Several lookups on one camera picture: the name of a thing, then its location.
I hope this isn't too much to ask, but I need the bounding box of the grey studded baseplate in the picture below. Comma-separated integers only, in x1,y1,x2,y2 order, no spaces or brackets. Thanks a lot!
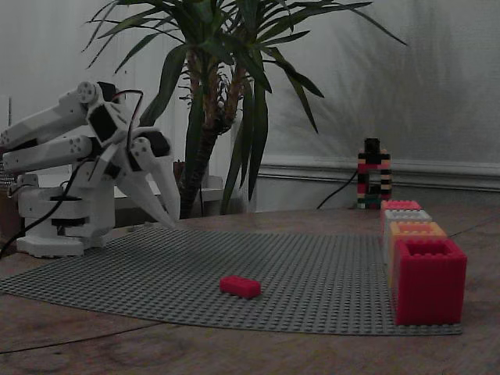
0,226,464,337

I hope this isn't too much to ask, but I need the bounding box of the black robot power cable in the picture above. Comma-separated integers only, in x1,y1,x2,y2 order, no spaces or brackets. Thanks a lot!
0,155,98,259

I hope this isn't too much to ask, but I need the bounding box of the pink large brick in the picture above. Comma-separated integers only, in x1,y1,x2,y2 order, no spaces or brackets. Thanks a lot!
380,199,423,214

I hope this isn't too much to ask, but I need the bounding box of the striped Lego tower with camera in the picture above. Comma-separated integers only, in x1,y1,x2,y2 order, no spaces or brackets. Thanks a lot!
355,137,392,210

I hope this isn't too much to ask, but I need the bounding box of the orange brick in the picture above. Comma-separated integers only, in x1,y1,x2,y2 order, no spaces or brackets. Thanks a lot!
388,221,448,251

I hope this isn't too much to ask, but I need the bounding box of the red-black arm wire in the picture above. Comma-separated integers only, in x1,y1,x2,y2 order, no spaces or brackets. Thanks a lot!
112,90,145,157

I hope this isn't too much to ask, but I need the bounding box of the thin black table cable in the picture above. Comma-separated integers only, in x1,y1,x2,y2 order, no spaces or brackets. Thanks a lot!
0,323,162,355

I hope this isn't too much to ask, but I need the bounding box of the black camera cable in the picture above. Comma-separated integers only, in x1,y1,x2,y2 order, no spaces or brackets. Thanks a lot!
316,171,363,209

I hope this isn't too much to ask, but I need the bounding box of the green yucca plant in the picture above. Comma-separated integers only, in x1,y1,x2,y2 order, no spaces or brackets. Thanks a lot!
80,0,409,220

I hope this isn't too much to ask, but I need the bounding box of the grey brick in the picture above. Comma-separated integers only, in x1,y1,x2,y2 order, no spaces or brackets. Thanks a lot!
383,209,434,265

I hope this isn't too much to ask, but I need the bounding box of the small red brick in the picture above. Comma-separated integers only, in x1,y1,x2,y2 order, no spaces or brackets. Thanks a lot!
219,275,262,300

